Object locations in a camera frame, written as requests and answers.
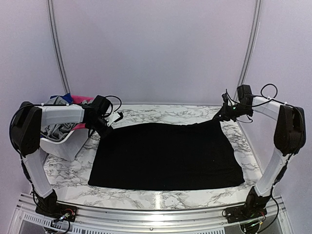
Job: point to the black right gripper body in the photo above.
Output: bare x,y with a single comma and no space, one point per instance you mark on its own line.
231,113

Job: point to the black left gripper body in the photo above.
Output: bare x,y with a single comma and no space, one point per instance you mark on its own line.
97,126

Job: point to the black t-shirt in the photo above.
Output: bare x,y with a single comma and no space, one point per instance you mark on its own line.
166,157

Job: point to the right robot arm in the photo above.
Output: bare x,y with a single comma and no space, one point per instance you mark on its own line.
289,136

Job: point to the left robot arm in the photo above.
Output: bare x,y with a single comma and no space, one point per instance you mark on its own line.
25,134

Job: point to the white plastic laundry basket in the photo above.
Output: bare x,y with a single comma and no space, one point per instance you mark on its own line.
69,147

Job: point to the pink garment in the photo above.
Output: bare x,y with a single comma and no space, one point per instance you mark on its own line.
80,100

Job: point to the blue garment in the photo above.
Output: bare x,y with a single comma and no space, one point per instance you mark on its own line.
67,98

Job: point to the grey garment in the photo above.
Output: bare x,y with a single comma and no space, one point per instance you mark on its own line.
56,132

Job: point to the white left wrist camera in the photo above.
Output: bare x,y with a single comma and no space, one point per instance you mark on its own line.
114,117

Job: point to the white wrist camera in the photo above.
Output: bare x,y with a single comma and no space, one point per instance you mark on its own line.
226,99
114,117

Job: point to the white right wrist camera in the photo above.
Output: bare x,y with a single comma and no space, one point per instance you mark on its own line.
226,99

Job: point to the left aluminium corner post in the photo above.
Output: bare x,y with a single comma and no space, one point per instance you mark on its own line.
56,45

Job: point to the aluminium corner post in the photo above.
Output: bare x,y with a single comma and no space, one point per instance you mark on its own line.
56,45
251,42

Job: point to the right aluminium corner post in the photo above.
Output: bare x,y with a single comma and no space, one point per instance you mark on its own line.
251,42

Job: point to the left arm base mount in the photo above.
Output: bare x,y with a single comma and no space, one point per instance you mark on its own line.
60,212

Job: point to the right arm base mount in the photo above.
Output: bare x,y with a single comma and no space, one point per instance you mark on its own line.
241,213

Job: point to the aluminium front frame rail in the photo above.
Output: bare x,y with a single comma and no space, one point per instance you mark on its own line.
97,220

